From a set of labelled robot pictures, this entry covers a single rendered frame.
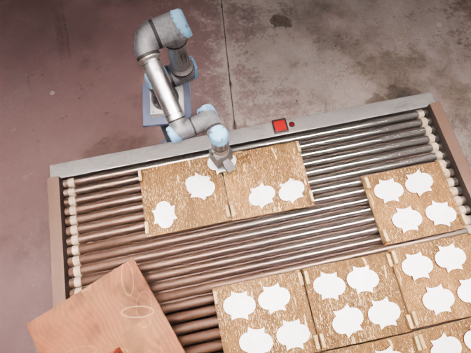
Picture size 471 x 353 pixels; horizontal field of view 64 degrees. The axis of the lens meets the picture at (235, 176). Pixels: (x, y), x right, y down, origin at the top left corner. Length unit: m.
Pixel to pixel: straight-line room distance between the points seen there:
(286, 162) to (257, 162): 0.15
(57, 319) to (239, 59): 2.44
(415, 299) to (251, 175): 0.94
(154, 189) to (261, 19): 2.20
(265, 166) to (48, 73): 2.32
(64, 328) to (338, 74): 2.71
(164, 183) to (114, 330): 0.70
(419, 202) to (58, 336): 1.73
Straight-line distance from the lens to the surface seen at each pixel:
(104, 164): 2.05
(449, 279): 2.03
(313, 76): 3.35
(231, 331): 1.78
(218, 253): 1.82
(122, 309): 1.75
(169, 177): 1.92
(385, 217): 1.96
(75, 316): 1.81
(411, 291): 1.95
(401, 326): 1.92
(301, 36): 3.58
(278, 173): 1.91
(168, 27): 1.58
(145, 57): 1.57
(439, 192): 2.11
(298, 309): 1.80
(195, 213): 1.85
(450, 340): 2.00
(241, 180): 1.88
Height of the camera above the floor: 2.72
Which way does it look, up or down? 70 degrees down
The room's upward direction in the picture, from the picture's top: 1 degrees counter-clockwise
